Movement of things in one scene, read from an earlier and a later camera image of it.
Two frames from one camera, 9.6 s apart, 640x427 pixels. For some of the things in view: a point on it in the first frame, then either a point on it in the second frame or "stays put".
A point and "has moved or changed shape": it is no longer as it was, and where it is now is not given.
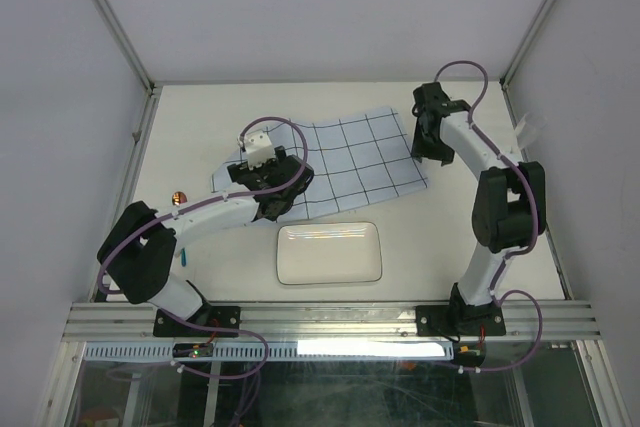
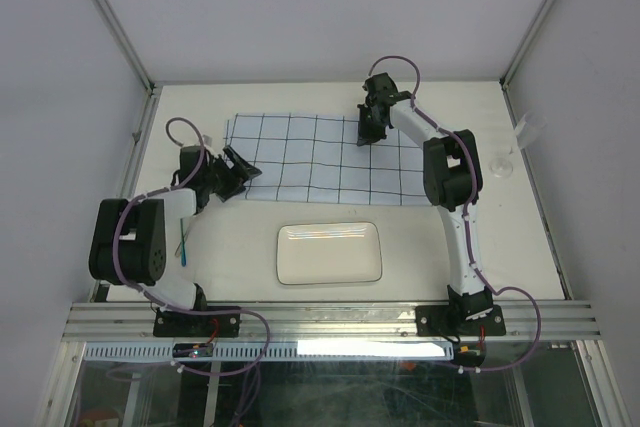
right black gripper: (420, 150) -> (366, 136)
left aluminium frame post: (113, 20) stays put
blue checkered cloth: (355, 154) has moved or changed shape
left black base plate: (222, 317) stays put
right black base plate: (460, 320) stays put
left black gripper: (238, 171) -> (240, 172)
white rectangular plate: (328, 252) stays put
